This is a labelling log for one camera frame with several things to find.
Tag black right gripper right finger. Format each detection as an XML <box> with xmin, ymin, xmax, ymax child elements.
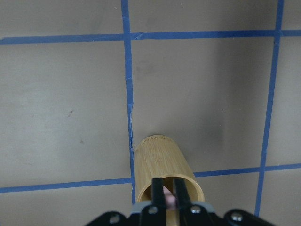
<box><xmin>173</xmin><ymin>178</ymin><xmax>212</xmax><ymax>226</ymax></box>

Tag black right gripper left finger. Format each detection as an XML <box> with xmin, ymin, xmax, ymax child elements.
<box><xmin>139</xmin><ymin>178</ymin><xmax>166</xmax><ymax>226</ymax></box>

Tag pink chopstick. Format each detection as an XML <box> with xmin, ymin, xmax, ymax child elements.
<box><xmin>163</xmin><ymin>186</ymin><xmax>176</xmax><ymax>210</ymax></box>

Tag bamboo cylinder holder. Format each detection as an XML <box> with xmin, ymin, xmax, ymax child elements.
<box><xmin>131</xmin><ymin>135</ymin><xmax>206</xmax><ymax>226</ymax></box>

